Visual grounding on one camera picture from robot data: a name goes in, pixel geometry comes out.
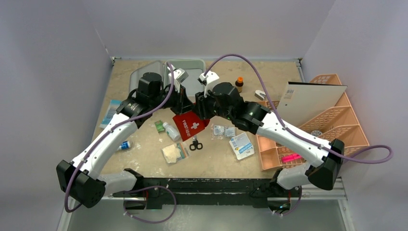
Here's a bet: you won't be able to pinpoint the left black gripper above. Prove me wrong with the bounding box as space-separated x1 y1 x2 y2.
151 84 195 116

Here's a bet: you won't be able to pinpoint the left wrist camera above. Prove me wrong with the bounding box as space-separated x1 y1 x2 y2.
168 68 189 93

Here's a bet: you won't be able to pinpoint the brown bottle orange cap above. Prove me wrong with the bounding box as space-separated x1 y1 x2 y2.
235 77 244 93

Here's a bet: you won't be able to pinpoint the grey open storage case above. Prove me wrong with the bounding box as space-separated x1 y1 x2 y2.
128 59 206 106

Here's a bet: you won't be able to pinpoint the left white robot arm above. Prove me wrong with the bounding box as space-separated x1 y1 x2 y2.
56 69 188 213

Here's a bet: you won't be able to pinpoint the beige gauze in bag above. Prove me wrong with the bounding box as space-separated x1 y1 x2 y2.
161 142 190 165

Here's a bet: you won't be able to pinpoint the blue white mask packet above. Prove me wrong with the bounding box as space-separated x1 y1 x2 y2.
229 132 255 160

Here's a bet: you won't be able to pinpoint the blue white ointment tube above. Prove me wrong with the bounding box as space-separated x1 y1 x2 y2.
117 141 132 151

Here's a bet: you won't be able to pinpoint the orange plastic file rack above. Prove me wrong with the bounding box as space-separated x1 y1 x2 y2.
274 74 370 169

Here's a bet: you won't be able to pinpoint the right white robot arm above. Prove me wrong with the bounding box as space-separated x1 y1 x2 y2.
194 81 344 196

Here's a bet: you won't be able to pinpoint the orange compartment tray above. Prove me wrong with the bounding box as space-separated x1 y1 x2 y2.
253 100 289 172

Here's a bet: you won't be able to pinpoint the white board folder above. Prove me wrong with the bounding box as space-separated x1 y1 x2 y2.
277 82 347 127

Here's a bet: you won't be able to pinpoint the black handled scissors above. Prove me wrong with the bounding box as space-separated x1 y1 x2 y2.
189 135 203 151

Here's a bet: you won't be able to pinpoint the red first aid pouch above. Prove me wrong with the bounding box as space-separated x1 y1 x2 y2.
172 111 210 141

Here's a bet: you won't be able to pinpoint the small green medicine box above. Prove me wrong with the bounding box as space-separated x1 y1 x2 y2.
154 120 166 133

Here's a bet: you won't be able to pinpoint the white plastic bottle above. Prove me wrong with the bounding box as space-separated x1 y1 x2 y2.
163 122 181 141

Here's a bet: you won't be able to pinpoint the pink highlighter marker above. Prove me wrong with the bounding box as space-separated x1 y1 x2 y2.
281 154 302 163

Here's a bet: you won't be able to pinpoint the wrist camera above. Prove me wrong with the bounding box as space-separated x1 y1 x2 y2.
198 71 220 98
168 68 189 93

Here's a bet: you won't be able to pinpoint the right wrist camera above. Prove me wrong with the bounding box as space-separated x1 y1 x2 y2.
198 71 220 98

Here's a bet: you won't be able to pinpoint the small white pad packet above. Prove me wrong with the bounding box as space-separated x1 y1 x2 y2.
212 125 225 136

